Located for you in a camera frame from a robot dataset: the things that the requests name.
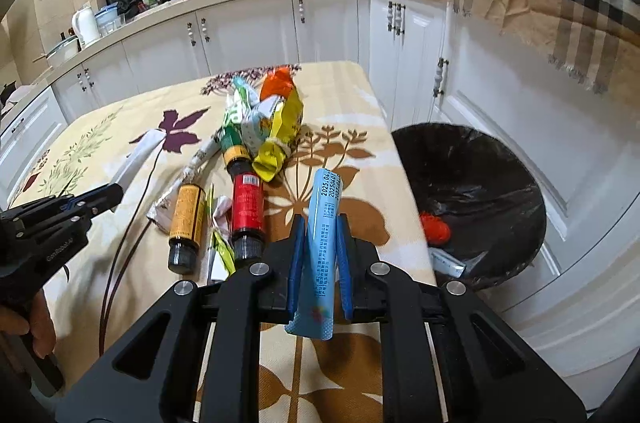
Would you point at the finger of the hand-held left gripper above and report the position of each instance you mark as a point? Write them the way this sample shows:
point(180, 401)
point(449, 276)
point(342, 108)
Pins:
point(102, 208)
point(102, 192)

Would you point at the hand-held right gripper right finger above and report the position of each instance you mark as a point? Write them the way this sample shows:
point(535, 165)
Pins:
point(344, 263)

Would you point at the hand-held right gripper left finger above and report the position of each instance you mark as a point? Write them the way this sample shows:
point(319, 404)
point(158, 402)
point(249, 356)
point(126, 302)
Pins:
point(297, 253)

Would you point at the light blue toothpaste tube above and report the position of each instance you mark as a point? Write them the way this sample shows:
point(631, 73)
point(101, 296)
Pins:
point(322, 228)

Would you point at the white printed sachet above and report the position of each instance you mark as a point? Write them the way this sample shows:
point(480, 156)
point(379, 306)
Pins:
point(192, 168)

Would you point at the yellow snack bag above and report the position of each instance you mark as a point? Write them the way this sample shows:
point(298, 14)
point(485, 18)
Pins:
point(286, 118)

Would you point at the trash bin with black bag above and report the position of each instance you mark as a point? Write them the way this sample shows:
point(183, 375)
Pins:
point(475, 183)

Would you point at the green white plastic bag bundle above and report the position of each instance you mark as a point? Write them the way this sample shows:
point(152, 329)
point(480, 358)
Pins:
point(237, 108)

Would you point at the person's left hand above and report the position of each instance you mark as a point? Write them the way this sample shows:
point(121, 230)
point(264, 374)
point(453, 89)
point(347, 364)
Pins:
point(39, 328)

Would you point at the brown bottle red label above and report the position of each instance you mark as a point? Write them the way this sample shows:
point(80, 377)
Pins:
point(247, 203)

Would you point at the green yellow small wrapper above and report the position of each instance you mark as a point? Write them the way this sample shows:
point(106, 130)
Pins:
point(222, 253)

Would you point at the brown bottle yellow label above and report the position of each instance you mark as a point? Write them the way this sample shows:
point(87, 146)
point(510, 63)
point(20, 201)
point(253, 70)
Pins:
point(187, 218)

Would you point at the crumpled white wrapper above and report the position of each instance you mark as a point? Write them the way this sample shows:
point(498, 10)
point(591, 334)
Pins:
point(222, 210)

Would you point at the red crumpled bag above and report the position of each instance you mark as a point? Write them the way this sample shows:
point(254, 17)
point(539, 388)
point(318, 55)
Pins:
point(434, 228)

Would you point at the white blue flat wrapper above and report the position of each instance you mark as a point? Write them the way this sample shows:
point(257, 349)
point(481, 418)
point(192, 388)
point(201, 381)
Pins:
point(447, 262)

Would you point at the brown bottle green label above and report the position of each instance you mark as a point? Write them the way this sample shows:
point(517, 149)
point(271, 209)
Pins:
point(232, 145)

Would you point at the white teal printed wrapper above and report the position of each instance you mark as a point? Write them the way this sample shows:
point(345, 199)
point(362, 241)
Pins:
point(260, 125)

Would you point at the white pot with lid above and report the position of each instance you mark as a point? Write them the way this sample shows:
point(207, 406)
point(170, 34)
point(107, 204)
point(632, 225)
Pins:
point(62, 50)

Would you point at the beige floral tablecloth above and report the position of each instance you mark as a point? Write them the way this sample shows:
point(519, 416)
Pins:
point(350, 103)

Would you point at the white electric kettle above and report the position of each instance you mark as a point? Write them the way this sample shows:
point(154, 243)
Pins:
point(85, 25)

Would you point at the orange plastic bag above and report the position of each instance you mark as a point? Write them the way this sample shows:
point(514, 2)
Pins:
point(277, 85)

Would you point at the clear plastic container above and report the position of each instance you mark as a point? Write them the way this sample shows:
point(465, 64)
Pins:
point(110, 20)

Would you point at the white kitchen cabinets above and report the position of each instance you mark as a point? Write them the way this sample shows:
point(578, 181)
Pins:
point(330, 28)

